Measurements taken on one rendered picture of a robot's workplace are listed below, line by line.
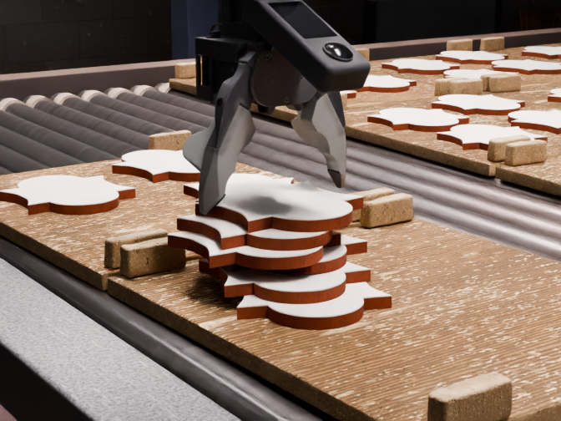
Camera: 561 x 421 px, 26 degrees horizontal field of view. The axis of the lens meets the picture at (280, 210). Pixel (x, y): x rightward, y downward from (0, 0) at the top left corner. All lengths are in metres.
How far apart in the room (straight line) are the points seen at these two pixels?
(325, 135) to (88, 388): 0.32
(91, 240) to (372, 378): 0.42
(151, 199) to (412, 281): 0.38
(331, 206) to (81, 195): 0.37
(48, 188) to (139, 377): 0.47
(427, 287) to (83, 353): 0.29
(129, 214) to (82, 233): 0.08
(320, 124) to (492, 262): 0.20
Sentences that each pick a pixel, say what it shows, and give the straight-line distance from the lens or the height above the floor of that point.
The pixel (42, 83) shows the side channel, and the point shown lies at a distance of 2.14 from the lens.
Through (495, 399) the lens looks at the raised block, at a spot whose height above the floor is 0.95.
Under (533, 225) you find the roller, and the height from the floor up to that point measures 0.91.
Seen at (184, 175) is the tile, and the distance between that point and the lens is 1.39.
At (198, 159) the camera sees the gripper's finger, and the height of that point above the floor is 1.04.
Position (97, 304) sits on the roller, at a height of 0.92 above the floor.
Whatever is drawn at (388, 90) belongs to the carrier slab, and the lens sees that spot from 2.02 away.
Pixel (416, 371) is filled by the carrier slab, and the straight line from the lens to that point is 0.85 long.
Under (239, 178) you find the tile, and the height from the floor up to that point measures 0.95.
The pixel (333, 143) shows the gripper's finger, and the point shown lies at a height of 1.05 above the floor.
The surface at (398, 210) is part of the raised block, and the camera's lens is 1.21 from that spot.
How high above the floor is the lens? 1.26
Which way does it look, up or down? 15 degrees down
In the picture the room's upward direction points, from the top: straight up
